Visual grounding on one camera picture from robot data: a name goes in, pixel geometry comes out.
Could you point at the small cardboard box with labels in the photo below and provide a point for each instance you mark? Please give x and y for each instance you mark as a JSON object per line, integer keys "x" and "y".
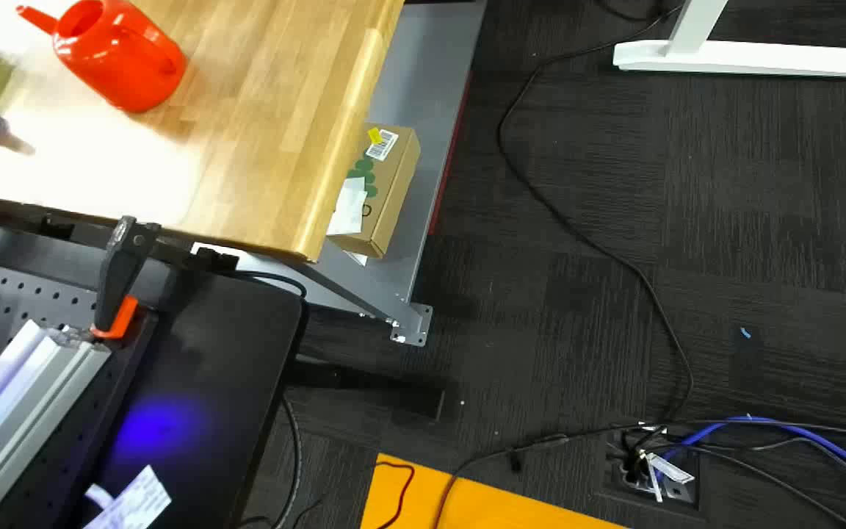
{"x": 389, "y": 187}

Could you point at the black table foot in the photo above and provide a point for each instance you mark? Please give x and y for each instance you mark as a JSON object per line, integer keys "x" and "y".
{"x": 383, "y": 391}

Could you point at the black controller box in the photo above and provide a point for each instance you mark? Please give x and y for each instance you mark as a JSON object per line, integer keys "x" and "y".
{"x": 217, "y": 391}

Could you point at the floor outlet box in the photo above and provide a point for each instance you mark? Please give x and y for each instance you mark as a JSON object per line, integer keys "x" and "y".
{"x": 637, "y": 481}

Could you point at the white paper label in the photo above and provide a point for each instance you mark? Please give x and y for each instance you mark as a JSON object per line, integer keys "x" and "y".
{"x": 132, "y": 501}

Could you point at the white desk foot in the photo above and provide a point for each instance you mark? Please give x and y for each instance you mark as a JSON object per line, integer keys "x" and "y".
{"x": 734, "y": 57}

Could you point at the black perforated mounting board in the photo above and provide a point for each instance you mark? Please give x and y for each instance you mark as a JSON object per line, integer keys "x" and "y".
{"x": 13, "y": 296}

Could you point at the silver aluminium extrusion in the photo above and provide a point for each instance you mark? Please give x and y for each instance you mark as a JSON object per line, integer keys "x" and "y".
{"x": 22, "y": 420}

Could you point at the gray metal table frame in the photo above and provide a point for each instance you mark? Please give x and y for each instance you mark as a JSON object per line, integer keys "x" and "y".
{"x": 412, "y": 107}

